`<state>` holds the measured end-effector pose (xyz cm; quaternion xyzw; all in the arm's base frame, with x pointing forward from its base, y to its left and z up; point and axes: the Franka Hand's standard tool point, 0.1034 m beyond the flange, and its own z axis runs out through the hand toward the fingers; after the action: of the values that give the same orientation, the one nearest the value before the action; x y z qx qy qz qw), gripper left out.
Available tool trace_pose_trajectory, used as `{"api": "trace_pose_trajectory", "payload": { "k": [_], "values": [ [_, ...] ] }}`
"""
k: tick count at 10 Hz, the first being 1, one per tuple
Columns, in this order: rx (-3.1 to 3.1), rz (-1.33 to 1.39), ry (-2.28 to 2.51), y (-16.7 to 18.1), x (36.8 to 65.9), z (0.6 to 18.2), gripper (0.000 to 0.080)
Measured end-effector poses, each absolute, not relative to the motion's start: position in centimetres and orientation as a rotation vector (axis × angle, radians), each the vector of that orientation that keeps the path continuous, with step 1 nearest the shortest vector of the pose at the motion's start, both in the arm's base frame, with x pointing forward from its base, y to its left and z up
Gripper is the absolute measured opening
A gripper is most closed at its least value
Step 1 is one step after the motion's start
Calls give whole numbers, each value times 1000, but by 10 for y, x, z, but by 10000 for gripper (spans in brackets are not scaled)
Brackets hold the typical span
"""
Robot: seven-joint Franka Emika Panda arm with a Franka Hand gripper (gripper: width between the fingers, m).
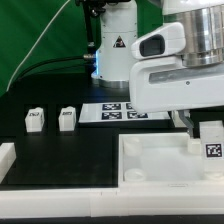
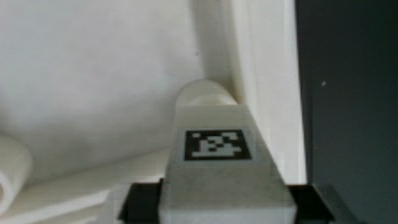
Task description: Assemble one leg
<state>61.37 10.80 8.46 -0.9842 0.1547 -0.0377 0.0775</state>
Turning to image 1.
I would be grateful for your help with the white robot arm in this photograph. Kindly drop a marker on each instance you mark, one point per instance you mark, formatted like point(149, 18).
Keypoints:
point(203, 22)

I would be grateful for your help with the white marker sheet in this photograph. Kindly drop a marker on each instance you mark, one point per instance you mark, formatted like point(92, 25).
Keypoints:
point(115, 111)

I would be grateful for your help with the white front rail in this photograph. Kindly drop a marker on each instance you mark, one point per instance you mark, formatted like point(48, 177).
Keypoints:
point(109, 203)

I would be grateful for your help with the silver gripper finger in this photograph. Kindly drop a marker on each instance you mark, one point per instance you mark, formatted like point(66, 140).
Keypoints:
point(184, 116)

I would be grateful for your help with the white square tabletop part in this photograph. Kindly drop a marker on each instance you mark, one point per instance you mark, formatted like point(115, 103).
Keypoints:
point(170, 159)

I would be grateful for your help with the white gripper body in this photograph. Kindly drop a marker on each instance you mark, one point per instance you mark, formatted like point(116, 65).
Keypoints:
point(164, 84)

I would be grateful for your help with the black camera pole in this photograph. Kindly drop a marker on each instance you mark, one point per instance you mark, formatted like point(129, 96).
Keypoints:
point(91, 10)

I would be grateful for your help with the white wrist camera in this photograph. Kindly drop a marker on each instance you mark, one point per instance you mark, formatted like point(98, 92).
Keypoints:
point(167, 40)

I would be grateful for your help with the white left corner bracket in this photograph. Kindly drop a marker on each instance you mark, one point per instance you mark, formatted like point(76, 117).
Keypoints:
point(7, 158)

